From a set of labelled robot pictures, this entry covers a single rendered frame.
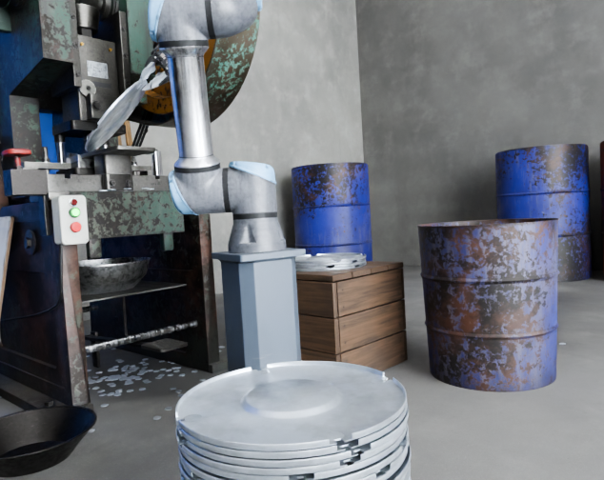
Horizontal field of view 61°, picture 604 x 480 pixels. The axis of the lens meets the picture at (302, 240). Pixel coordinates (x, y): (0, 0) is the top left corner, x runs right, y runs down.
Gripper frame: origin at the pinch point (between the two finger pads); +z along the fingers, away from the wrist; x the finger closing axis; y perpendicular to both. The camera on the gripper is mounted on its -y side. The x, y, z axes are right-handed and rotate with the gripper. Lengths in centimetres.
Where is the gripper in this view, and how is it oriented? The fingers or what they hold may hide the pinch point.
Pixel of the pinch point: (143, 87)
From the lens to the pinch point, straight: 178.6
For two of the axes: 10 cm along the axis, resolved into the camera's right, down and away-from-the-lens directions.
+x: 7.4, 6.6, 1.6
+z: -6.5, 7.5, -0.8
